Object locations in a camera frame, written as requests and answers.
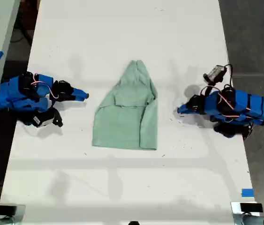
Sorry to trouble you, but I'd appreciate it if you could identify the pale green t-shirt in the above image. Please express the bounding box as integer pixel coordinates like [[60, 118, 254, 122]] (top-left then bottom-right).
[[91, 60, 158, 151]]

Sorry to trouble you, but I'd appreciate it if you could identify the short blue tape patch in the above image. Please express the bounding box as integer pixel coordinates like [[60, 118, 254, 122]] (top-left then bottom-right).
[[241, 188, 255, 198]]

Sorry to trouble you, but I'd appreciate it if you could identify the small black box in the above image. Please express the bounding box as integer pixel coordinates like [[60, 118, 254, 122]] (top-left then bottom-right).
[[0, 204, 17, 215], [240, 202, 264, 213]]

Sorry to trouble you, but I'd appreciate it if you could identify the grey metal pipe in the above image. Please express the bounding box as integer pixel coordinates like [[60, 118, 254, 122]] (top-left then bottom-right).
[[233, 212, 264, 225]]

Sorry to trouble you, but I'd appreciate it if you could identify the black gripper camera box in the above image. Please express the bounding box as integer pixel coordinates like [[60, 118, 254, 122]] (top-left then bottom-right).
[[30, 108, 64, 128], [203, 65, 227, 85]]

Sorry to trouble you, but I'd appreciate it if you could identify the black camera cable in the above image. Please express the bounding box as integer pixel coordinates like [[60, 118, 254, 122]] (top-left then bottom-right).
[[223, 63, 234, 91]]

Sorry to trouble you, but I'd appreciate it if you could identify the black floor cable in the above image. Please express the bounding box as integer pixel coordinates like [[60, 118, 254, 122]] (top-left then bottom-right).
[[11, 14, 34, 43]]

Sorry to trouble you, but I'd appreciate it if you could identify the metal clamp bracket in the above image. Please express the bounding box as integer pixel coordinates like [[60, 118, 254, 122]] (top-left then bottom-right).
[[0, 204, 27, 221], [230, 201, 264, 216]]

